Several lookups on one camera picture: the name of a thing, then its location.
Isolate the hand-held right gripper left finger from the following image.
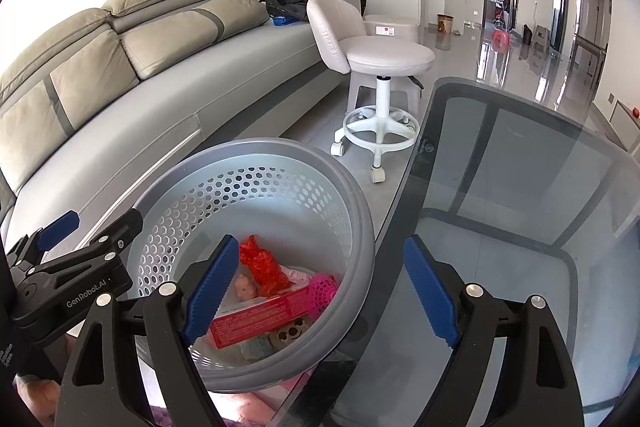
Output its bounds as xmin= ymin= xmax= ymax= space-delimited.
xmin=54 ymin=234 xmax=240 ymax=427

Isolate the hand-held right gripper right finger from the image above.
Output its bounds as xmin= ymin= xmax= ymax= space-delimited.
xmin=403 ymin=234 xmax=585 ymax=427

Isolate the beige grey sofa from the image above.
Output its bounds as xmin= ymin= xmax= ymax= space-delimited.
xmin=0 ymin=0 xmax=371 ymax=268

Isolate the pink pig toy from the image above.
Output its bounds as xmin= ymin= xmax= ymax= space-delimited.
xmin=235 ymin=273 xmax=258 ymax=300

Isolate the white swivel stool chair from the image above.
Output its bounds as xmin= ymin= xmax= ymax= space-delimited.
xmin=306 ymin=0 xmax=436 ymax=184

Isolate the red white cardboard box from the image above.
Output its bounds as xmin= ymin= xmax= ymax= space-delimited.
xmin=209 ymin=289 xmax=316 ymax=352

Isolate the grey perforated wastebasket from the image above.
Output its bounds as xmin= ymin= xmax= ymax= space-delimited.
xmin=121 ymin=137 xmax=377 ymax=394

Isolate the purple rug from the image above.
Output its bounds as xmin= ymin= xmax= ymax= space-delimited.
xmin=135 ymin=399 xmax=236 ymax=427

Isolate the pink mesh plastic cone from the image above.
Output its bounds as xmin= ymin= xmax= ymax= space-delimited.
xmin=306 ymin=272 xmax=341 ymax=320

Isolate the beige plush sloth toy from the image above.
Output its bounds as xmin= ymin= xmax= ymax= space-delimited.
xmin=270 ymin=319 xmax=311 ymax=348

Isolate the person's left hand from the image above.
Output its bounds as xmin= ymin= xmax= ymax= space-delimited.
xmin=15 ymin=377 xmax=62 ymax=425

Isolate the pink snack wrapper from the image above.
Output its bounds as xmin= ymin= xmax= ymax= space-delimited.
xmin=277 ymin=264 xmax=316 ymax=293

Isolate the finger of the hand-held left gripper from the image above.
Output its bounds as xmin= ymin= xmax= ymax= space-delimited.
xmin=25 ymin=208 xmax=144 ymax=275
xmin=5 ymin=211 xmax=81 ymax=265

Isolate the white round ottoman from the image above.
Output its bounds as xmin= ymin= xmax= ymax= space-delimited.
xmin=362 ymin=14 xmax=420 ymax=42

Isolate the red plastic bag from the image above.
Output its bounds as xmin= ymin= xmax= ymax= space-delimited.
xmin=239 ymin=234 xmax=291 ymax=298

